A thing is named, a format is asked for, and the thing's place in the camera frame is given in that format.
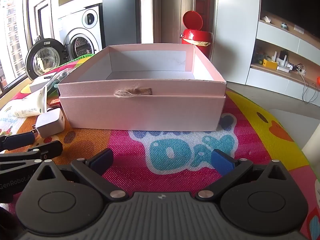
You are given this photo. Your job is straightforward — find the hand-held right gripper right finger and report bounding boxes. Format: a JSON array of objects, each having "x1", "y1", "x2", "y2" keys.
[{"x1": 196, "y1": 149, "x2": 292, "y2": 201}]

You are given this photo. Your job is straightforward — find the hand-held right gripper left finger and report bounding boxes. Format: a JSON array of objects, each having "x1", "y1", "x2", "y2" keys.
[{"x1": 36, "y1": 148, "x2": 127, "y2": 202}]

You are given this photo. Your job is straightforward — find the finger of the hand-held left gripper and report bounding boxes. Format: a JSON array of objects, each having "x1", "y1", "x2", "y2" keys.
[
  {"x1": 0, "y1": 132, "x2": 35, "y2": 152},
  {"x1": 0, "y1": 140, "x2": 63, "y2": 164}
]

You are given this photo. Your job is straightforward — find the pink cardboard box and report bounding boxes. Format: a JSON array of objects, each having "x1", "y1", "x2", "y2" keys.
[{"x1": 58, "y1": 44, "x2": 227, "y2": 132}]

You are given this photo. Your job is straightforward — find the white squeeze tube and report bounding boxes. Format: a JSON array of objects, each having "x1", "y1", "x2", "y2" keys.
[{"x1": 6, "y1": 85, "x2": 48, "y2": 118}]

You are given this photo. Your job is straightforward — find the colourful play mat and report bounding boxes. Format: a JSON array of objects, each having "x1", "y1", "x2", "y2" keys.
[{"x1": 0, "y1": 52, "x2": 310, "y2": 240}]

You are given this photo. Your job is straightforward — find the clear bag of small parts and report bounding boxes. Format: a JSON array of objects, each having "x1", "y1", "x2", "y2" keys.
[{"x1": 47, "y1": 67, "x2": 75, "y2": 89}]

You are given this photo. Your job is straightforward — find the round washing machine door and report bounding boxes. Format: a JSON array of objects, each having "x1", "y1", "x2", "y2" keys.
[{"x1": 25, "y1": 38, "x2": 67, "y2": 82}]

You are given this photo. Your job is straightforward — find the window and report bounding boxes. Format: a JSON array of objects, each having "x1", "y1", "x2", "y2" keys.
[{"x1": 0, "y1": 0, "x2": 29, "y2": 90}]

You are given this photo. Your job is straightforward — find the yellow box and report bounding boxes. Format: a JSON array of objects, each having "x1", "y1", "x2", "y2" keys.
[{"x1": 262, "y1": 59, "x2": 278, "y2": 70}]

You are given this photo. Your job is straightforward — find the green toy tractor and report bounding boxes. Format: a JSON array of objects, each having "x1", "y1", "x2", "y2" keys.
[{"x1": 254, "y1": 52, "x2": 267, "y2": 64}]

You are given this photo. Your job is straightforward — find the white router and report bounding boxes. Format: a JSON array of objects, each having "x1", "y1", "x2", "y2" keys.
[{"x1": 271, "y1": 51, "x2": 290, "y2": 73}]

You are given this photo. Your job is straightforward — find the white power strip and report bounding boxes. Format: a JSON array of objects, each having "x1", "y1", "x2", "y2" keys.
[{"x1": 287, "y1": 62, "x2": 307, "y2": 74}]

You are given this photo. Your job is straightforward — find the grey framed door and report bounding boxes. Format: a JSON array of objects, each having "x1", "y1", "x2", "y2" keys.
[{"x1": 34, "y1": 0, "x2": 54, "y2": 40}]

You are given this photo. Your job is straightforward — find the silver washing machine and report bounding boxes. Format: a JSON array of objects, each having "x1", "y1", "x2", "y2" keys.
[{"x1": 59, "y1": 3, "x2": 103, "y2": 63}]

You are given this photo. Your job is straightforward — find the red trash can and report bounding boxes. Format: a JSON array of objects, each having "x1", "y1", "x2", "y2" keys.
[{"x1": 180, "y1": 10, "x2": 214, "y2": 60}]

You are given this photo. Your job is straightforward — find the white television cabinet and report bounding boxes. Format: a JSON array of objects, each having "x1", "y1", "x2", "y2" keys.
[{"x1": 246, "y1": 10, "x2": 320, "y2": 100}]

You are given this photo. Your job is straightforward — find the black television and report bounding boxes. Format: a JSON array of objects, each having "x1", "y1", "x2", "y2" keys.
[{"x1": 260, "y1": 0, "x2": 320, "y2": 45}]

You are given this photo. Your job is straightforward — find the white wall charger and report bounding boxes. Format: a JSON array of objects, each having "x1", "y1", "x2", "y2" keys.
[{"x1": 31, "y1": 108, "x2": 66, "y2": 138}]

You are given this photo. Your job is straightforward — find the white cable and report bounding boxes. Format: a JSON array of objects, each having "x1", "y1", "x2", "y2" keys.
[{"x1": 297, "y1": 72, "x2": 318, "y2": 103}]

